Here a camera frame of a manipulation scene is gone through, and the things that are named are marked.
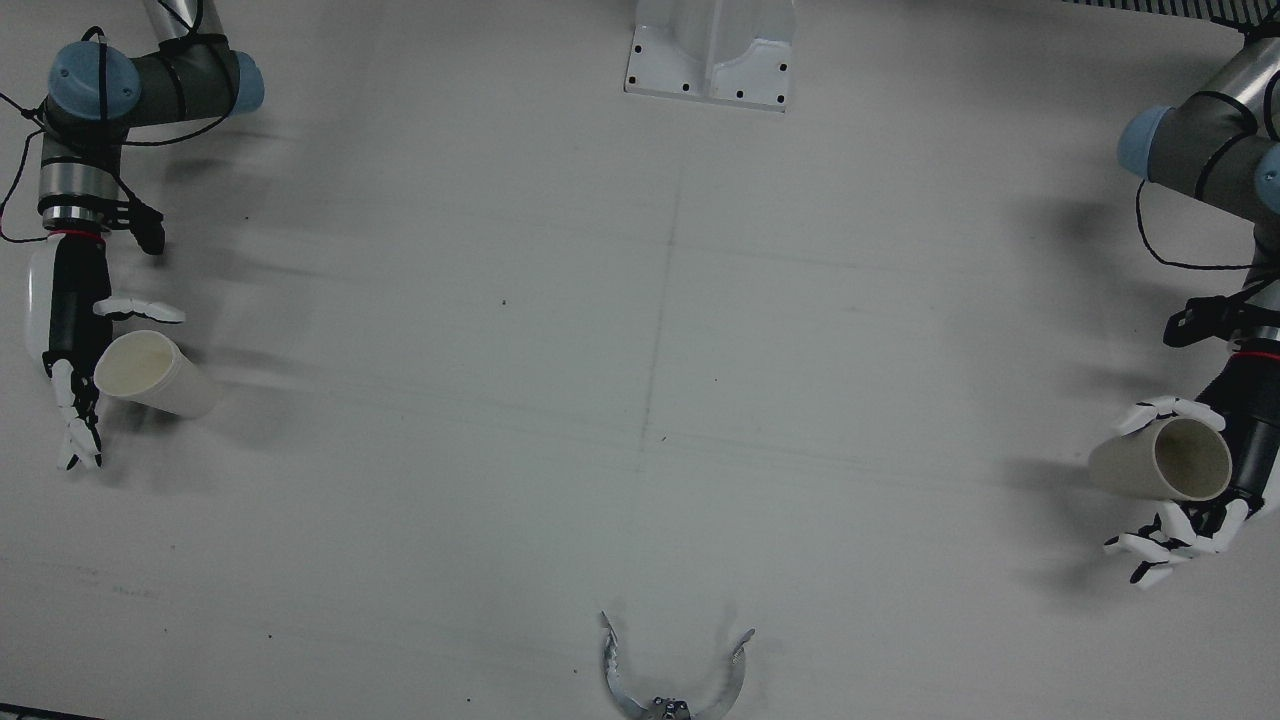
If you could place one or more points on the dark ribbed grille panel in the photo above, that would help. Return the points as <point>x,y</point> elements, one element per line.
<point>1170,6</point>

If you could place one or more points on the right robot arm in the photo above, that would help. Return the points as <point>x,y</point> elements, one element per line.
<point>170,85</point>

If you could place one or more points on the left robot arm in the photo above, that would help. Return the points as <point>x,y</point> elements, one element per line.
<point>1200,145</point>

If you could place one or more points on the metal claw grabber tool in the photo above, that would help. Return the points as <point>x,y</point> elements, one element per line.
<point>665,709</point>

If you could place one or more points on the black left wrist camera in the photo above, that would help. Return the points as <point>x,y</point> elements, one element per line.
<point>1195,320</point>

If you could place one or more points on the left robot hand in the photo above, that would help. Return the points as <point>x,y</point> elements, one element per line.
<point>1255,420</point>

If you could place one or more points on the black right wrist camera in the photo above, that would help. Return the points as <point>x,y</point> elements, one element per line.
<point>150,232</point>

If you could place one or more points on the white metal mounting bracket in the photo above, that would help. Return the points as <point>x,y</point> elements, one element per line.
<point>760,70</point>

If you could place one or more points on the cream paper cup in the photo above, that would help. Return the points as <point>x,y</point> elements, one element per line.
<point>1125,470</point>
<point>175,385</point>

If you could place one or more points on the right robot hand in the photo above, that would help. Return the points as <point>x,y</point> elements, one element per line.
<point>75,290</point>

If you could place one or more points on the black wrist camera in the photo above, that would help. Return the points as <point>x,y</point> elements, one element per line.
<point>1195,320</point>
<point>150,232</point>

